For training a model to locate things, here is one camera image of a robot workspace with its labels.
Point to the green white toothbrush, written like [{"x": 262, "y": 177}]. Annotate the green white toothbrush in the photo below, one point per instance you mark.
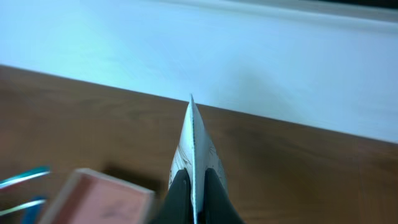
[{"x": 22, "y": 206}]

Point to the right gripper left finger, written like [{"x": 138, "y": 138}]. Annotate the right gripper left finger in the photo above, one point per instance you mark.
[{"x": 177, "y": 206}]

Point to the white Pantene tube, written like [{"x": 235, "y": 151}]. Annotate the white Pantene tube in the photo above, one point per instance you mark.
[{"x": 196, "y": 153}]

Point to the white box with pink interior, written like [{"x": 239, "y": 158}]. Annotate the white box with pink interior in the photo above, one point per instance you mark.
[{"x": 91, "y": 197}]

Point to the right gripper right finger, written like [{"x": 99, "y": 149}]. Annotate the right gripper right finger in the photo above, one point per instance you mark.
[{"x": 217, "y": 208}]

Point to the green red toothpaste tube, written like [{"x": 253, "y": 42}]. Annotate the green red toothpaste tube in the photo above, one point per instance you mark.
[{"x": 22, "y": 177}]

